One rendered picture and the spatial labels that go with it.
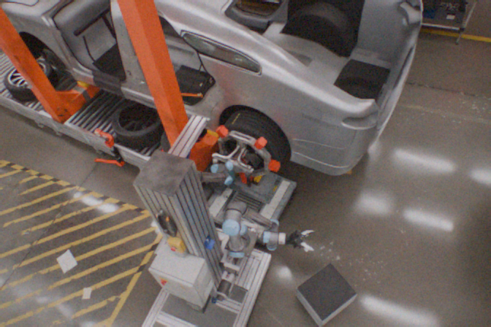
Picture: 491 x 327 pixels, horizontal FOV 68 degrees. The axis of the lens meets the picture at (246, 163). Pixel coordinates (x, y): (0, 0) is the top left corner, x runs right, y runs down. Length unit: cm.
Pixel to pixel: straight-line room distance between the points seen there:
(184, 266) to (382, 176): 274
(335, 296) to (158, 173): 204
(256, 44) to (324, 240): 213
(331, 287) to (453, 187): 200
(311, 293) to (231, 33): 231
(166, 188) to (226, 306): 181
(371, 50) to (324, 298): 280
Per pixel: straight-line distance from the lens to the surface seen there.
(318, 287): 344
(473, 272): 428
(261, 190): 400
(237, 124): 333
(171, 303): 364
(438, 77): 597
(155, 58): 270
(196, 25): 326
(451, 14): 649
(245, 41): 306
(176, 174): 199
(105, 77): 457
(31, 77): 454
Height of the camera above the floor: 360
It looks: 53 degrees down
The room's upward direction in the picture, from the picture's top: 7 degrees counter-clockwise
